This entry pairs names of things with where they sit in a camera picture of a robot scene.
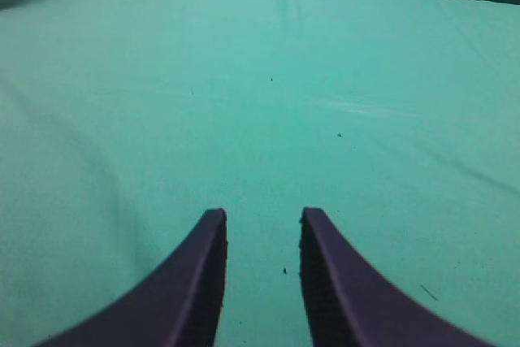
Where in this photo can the left gripper dark purple left finger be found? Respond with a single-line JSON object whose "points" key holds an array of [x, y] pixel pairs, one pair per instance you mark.
{"points": [[177, 304]]}

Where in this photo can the left gripper dark purple right finger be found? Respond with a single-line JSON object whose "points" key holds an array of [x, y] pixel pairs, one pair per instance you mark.
{"points": [[349, 303]]}

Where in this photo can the green table cloth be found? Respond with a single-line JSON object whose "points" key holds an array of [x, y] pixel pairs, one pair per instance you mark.
{"points": [[122, 121]]}

